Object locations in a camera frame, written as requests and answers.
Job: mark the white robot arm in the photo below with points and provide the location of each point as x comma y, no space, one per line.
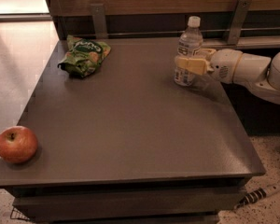
258,74

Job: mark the green snack bag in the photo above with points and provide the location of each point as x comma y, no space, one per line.
84,56

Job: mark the right metal bracket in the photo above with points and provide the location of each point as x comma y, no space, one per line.
237,21

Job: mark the horizontal metal rail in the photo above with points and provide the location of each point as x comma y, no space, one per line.
214,33

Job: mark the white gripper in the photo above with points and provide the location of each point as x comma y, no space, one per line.
223,63

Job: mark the left metal bracket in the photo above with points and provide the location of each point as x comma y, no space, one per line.
99,21

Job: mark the clear plastic water bottle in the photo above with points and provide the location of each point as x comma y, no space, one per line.
189,44

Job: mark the red apple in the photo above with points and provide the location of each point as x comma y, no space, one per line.
18,144

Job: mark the metal bracket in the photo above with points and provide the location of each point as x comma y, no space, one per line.
99,21
237,21

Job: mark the grey drawer cabinet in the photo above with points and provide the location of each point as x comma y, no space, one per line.
129,145

